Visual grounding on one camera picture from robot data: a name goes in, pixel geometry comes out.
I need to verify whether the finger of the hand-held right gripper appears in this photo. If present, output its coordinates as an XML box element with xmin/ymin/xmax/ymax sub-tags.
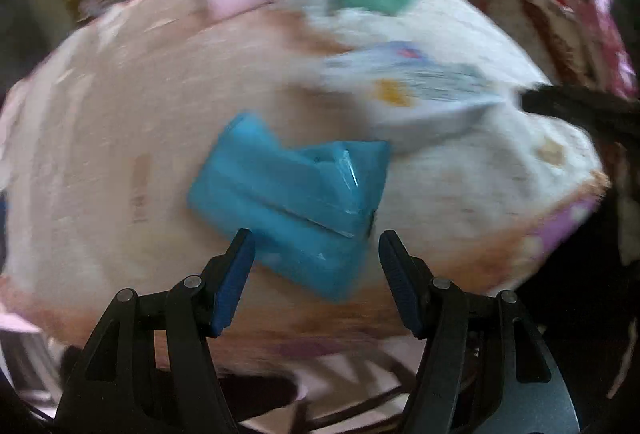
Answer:
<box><xmin>520</xmin><ymin>83</ymin><xmax>640</xmax><ymax>150</ymax></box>

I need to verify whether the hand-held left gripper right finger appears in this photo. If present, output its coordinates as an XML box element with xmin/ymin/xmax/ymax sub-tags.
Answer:
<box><xmin>378</xmin><ymin>230</ymin><xmax>581</xmax><ymax>434</ymax></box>

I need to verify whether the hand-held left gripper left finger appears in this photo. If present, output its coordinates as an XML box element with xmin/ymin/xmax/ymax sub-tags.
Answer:
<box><xmin>54</xmin><ymin>228</ymin><xmax>257</xmax><ymax>434</ymax></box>

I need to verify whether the blue plastic packet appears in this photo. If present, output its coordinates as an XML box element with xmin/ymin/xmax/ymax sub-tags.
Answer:
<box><xmin>187</xmin><ymin>111</ymin><xmax>393</xmax><ymax>302</ymax></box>

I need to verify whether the white box with barcode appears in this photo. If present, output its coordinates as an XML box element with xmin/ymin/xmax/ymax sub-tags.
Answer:
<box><xmin>322</xmin><ymin>40</ymin><xmax>507</xmax><ymax>155</ymax></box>

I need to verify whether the patterned cushion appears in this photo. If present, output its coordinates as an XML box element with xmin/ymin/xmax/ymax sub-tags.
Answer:
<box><xmin>487</xmin><ymin>0</ymin><xmax>608</xmax><ymax>88</ymax></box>

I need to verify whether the pink patterned mat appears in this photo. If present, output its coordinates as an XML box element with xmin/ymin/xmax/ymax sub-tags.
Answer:
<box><xmin>215</xmin><ymin>339</ymin><xmax>481</xmax><ymax>434</ymax></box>

